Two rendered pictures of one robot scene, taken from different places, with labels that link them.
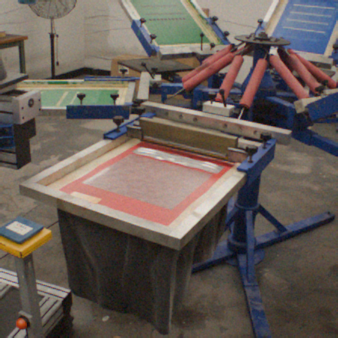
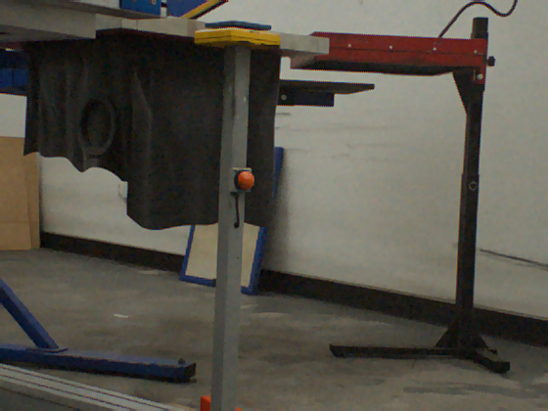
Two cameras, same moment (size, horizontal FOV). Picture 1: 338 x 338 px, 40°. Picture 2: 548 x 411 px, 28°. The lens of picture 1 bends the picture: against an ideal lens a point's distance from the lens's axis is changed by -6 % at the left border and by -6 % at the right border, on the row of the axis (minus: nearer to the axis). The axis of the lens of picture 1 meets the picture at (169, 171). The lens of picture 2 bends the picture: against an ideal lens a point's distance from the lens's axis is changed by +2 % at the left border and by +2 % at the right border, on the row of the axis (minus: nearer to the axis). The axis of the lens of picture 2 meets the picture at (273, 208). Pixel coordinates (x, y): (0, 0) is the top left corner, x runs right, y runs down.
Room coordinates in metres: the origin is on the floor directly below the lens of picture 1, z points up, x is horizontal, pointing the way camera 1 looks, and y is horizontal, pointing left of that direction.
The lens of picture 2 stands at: (0.15, 2.47, 0.71)
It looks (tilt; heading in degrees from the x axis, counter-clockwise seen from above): 3 degrees down; 292
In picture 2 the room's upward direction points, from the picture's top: 2 degrees clockwise
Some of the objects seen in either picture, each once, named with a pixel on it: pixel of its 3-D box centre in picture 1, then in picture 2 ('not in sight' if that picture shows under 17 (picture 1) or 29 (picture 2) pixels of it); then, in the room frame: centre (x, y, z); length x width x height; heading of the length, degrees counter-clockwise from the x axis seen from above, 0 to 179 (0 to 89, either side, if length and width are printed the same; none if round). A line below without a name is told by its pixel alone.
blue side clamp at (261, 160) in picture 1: (256, 161); not in sight; (1.62, -0.32, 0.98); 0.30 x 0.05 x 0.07; 152
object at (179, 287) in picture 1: (201, 248); not in sight; (1.39, -0.12, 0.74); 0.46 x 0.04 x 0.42; 152
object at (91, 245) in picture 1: (112, 264); (204, 138); (1.28, 0.18, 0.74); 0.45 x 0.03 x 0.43; 62
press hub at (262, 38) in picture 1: (253, 152); not in sight; (2.47, -0.46, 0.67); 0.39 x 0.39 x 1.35
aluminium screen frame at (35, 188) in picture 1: (158, 167); (138, 42); (1.54, 0.04, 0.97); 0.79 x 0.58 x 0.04; 152
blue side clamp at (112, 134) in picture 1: (129, 132); not in sight; (1.88, 0.17, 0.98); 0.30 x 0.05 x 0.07; 152
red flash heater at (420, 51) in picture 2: not in sight; (386, 55); (1.26, -1.21, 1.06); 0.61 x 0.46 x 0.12; 32
